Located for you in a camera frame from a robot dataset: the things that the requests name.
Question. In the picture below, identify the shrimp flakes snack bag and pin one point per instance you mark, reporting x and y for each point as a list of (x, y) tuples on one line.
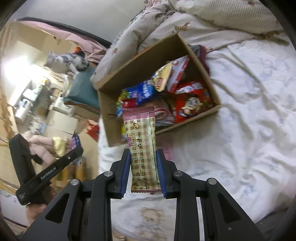
[(163, 115)]

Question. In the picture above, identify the checked cream biscuit packet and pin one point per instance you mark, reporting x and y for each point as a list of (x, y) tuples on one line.
[(140, 131)]

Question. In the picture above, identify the pink curtain cloth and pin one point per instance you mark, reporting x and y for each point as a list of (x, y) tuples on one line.
[(84, 44)]

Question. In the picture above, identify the brown cardboard box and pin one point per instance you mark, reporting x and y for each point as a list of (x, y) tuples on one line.
[(142, 67)]

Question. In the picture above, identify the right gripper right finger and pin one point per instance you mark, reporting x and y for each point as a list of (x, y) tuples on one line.
[(205, 210)]

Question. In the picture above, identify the grey checked duvet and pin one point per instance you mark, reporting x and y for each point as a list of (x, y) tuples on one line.
[(212, 24)]

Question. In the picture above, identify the red cartoon face snack bag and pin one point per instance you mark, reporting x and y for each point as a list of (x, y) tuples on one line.
[(191, 98)]

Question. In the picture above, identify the white printed bed sheet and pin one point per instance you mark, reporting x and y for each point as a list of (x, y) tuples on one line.
[(249, 144)]

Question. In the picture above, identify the person's left hand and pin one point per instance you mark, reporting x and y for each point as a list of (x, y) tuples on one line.
[(33, 211)]

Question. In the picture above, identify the teal bed headboard cushion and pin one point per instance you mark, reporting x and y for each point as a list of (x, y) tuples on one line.
[(82, 92)]

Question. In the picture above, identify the grey white cat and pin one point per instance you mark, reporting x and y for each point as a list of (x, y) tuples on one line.
[(69, 63)]

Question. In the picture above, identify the blue cartoon snack bag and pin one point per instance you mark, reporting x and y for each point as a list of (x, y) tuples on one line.
[(132, 97)]

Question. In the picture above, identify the white red snack bag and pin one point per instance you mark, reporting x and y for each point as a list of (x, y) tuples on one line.
[(178, 69)]

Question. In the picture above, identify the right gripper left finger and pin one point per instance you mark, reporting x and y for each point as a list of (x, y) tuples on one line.
[(82, 210)]

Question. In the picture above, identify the gold brown snack packet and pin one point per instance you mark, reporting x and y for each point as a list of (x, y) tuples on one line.
[(161, 77)]

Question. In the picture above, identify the red shopping bag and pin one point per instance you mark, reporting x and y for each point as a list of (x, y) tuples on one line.
[(93, 129)]

